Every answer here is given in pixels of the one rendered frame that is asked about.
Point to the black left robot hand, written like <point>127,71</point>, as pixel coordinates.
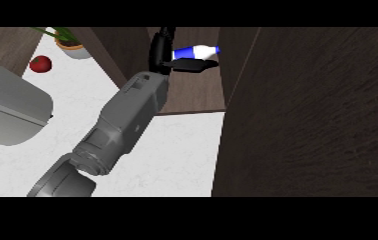
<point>160,52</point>

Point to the blue and white water bottle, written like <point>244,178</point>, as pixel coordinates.
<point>192,52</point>

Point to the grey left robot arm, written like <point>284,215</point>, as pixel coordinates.
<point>126,117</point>

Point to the dark wooden cabinet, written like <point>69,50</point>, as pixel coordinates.
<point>193,90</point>

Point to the dark wooden cabinet door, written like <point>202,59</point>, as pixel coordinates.
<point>300,117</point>

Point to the potted green plant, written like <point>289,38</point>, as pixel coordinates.
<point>71,45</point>

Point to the red apple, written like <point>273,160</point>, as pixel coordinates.
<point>40,64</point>

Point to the brown wooden panel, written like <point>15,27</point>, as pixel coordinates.
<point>15,47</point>

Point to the grey rounded appliance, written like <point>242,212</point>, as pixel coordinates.
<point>19,110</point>

